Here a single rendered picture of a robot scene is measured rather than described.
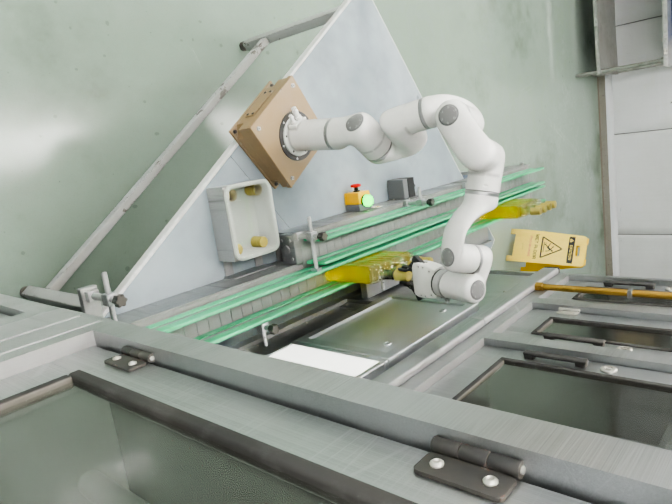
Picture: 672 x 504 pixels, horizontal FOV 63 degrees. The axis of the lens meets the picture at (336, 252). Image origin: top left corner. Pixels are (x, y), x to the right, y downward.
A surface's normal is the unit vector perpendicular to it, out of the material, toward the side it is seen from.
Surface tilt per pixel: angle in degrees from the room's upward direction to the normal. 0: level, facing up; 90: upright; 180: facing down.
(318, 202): 0
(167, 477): 90
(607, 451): 90
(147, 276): 0
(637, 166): 90
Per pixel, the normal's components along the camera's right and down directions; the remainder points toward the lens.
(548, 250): -0.42, -0.30
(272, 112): 0.77, 0.10
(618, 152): -0.66, 0.23
